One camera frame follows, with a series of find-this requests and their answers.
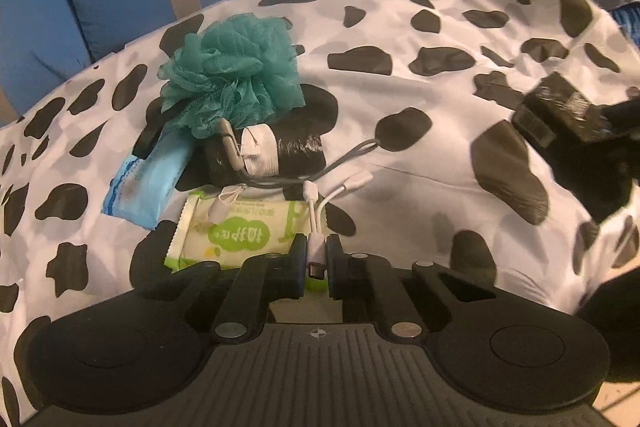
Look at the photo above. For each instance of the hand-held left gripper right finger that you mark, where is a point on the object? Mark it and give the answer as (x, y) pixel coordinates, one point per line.
(334, 268)

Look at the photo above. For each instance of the teal mesh bath loofah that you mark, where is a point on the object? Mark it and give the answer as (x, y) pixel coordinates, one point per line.
(232, 74)

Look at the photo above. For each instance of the blue tissue packet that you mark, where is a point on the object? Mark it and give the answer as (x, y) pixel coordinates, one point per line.
(145, 187)

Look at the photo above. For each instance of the black trash bag roll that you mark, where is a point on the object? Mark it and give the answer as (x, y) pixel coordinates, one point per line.
(270, 152)

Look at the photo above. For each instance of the cow print blanket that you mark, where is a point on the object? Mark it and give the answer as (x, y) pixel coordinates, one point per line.
(410, 107)

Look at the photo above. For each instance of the blue striped cushion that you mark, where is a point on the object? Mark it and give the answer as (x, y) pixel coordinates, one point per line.
(627, 24)

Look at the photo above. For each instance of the green wet wipes packet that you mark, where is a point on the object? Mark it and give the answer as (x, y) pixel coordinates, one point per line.
(235, 232)

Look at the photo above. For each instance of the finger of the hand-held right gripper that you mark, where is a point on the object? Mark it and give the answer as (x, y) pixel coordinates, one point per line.
(622, 117)

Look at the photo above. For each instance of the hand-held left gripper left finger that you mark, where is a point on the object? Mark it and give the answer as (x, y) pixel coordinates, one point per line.
(299, 268)

